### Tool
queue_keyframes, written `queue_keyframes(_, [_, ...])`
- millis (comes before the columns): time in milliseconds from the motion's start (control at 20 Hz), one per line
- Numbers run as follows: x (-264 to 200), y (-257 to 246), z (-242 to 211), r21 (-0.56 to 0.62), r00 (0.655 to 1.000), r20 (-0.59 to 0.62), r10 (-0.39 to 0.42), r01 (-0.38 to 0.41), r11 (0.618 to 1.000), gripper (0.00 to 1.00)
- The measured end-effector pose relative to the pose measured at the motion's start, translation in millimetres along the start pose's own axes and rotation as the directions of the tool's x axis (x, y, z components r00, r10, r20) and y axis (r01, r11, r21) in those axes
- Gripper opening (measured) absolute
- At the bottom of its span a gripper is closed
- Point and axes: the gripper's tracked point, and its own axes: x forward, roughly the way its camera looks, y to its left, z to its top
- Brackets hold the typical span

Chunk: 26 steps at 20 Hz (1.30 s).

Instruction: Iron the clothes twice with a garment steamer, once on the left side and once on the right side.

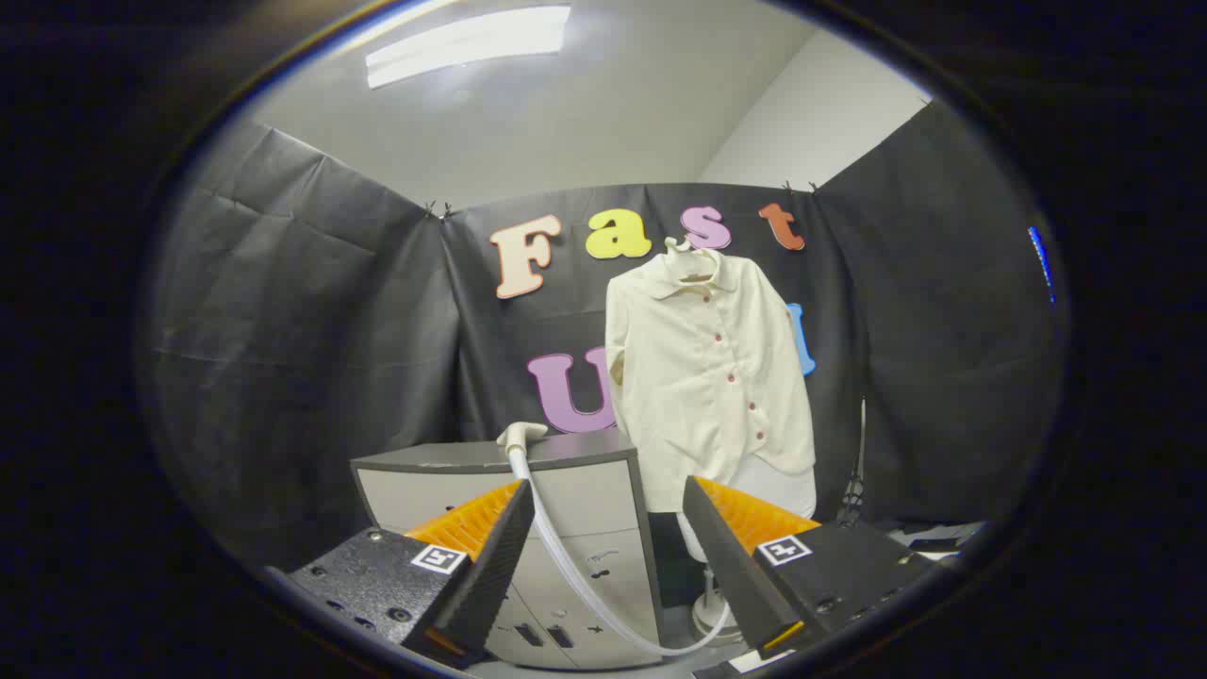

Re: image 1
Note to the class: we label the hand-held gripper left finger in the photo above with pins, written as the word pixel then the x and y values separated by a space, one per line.
pixel 500 566

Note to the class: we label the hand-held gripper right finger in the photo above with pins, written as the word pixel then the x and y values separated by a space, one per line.
pixel 731 566

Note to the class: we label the cream button-up shirt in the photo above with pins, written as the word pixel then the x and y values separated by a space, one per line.
pixel 702 377

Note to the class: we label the grey cabinet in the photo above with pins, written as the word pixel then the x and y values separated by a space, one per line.
pixel 594 500

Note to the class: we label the black backdrop cloth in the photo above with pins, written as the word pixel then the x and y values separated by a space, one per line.
pixel 311 358

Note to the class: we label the white plastic hanger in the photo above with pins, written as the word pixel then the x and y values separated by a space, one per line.
pixel 693 264

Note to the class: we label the ceiling light panel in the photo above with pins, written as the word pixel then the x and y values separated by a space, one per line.
pixel 467 42

